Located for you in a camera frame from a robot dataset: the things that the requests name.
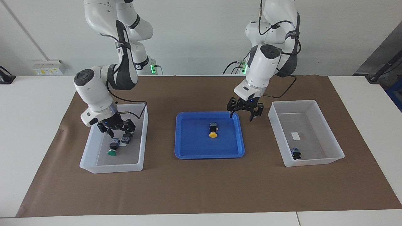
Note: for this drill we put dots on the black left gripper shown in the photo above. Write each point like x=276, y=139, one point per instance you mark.
x=246, y=104

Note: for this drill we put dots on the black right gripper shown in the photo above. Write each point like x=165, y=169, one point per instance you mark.
x=111, y=121

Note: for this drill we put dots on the green cap push button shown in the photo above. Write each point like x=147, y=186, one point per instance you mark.
x=113, y=145
x=126, y=139

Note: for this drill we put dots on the yellow cap push button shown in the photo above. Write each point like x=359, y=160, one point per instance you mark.
x=213, y=134

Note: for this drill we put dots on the black button switch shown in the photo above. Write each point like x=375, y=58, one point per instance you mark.
x=295, y=153

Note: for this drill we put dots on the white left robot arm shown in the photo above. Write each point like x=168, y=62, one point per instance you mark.
x=263, y=66

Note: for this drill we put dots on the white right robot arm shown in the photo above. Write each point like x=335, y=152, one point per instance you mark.
x=94, y=91

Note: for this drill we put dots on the translucent white plastic box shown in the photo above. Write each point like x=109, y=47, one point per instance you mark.
x=314, y=138
x=125, y=160

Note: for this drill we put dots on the small white sticker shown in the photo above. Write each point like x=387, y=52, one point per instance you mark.
x=296, y=135

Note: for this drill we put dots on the blue plastic tray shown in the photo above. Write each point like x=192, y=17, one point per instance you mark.
x=194, y=141

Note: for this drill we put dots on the brown paper table mat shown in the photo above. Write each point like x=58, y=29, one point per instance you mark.
x=201, y=188

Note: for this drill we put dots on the black desk device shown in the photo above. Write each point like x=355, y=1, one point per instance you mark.
x=6, y=78

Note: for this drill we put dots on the black stand pole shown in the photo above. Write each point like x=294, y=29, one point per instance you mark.
x=384, y=67

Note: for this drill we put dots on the blue crate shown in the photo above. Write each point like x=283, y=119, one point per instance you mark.
x=396, y=97

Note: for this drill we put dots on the white wall socket box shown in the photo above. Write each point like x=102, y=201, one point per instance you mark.
x=48, y=67

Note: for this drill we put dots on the white wall conduit pipe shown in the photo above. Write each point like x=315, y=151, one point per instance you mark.
x=26, y=31

